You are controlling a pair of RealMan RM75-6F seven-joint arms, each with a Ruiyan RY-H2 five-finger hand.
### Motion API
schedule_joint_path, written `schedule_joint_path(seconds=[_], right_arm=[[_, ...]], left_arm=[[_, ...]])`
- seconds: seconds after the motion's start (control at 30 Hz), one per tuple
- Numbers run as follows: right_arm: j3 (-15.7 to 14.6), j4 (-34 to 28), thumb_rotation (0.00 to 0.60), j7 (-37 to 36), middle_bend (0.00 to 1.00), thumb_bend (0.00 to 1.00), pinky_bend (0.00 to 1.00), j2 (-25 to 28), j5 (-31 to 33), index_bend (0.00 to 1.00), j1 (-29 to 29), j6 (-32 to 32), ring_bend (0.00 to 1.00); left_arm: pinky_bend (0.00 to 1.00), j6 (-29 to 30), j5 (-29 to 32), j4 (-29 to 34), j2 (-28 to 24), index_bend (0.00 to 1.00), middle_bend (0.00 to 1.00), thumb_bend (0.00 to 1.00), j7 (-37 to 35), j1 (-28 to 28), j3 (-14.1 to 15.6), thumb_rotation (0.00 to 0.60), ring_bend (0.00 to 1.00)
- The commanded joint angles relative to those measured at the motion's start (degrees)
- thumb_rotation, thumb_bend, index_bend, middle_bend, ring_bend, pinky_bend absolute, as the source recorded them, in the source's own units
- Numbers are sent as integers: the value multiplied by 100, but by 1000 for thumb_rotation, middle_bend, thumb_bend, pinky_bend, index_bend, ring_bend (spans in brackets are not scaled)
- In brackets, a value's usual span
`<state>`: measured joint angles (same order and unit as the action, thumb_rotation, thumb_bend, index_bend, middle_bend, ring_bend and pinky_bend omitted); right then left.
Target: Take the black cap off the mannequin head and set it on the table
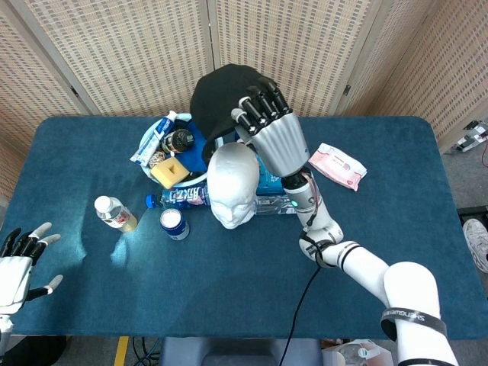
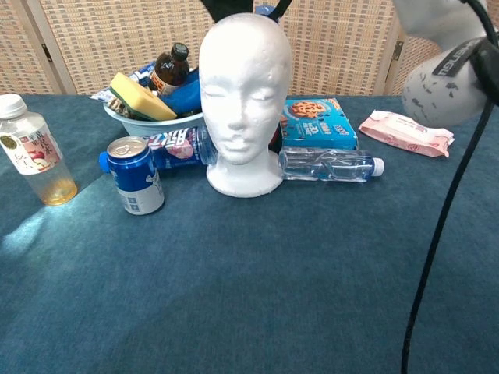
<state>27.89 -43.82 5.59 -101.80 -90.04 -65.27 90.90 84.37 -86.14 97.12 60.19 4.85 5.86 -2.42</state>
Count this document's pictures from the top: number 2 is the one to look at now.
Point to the black screen hinge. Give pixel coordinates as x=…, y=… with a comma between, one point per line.
x=47, y=52
x=398, y=50

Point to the pink wet wipes pack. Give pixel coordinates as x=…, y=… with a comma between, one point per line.
x=405, y=136

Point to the light blue plastic bowl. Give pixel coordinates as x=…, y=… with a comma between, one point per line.
x=148, y=126

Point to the small blue object behind head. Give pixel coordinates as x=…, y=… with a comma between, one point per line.
x=265, y=9

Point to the blue and white snack packet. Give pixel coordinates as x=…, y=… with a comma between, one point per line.
x=142, y=72

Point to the clear plastic water bottle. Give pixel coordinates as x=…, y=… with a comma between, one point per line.
x=331, y=165

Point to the blue labelled drink bottle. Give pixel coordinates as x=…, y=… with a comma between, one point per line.
x=175, y=150

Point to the apple juice bottle white cap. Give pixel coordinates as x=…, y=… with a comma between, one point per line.
x=29, y=148

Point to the teal tablecloth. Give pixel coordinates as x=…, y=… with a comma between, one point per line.
x=249, y=292

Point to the black baseball cap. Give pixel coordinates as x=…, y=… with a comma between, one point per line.
x=228, y=7

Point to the blue cloth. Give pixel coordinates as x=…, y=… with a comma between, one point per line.
x=185, y=97

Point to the brown glass bottle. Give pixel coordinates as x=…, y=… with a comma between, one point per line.
x=167, y=70

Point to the white foam mannequin head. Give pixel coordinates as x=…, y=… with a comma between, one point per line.
x=241, y=78

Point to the blue cookie box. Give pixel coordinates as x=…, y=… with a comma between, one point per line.
x=319, y=128

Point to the blue and white drink can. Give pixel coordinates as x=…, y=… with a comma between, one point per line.
x=134, y=175

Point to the woven folding screen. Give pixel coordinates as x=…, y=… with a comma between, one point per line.
x=117, y=39

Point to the yellow and green sponge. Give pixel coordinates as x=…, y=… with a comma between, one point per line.
x=136, y=95

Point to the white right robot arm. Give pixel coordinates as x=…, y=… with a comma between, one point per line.
x=440, y=93

